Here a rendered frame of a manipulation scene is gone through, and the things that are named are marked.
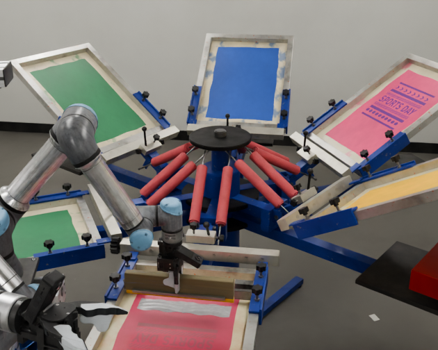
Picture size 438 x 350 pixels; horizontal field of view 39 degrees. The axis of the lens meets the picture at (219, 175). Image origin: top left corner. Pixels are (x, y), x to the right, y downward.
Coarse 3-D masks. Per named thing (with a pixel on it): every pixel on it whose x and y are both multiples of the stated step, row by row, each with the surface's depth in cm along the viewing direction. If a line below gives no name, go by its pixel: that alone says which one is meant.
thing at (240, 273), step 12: (144, 264) 264; (156, 264) 264; (216, 276) 260; (228, 276) 259; (240, 276) 258; (252, 276) 258; (108, 300) 241; (120, 300) 245; (252, 324) 227; (96, 336) 221; (252, 336) 221; (96, 348) 219; (252, 348) 215
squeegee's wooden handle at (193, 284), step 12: (132, 276) 230; (144, 276) 229; (156, 276) 229; (168, 276) 228; (180, 276) 228; (192, 276) 228; (204, 276) 228; (132, 288) 233; (144, 288) 232; (156, 288) 231; (168, 288) 230; (180, 288) 229; (192, 288) 228; (204, 288) 227; (216, 288) 227; (228, 288) 226
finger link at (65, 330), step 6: (60, 330) 114; (66, 330) 114; (66, 336) 112; (72, 336) 112; (66, 342) 112; (72, 342) 111; (78, 342) 111; (84, 342) 111; (66, 348) 114; (72, 348) 111; (78, 348) 110; (84, 348) 110
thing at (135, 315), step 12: (168, 300) 246; (180, 300) 246; (132, 312) 239; (144, 312) 239; (156, 312) 239; (168, 312) 239; (180, 312) 239; (132, 324) 232; (120, 336) 226; (132, 336) 226; (120, 348) 220
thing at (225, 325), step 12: (192, 300) 246; (204, 300) 246; (180, 324) 232; (192, 324) 232; (204, 324) 232; (216, 324) 232; (228, 324) 232; (216, 336) 226; (228, 336) 226; (216, 348) 220; (228, 348) 220
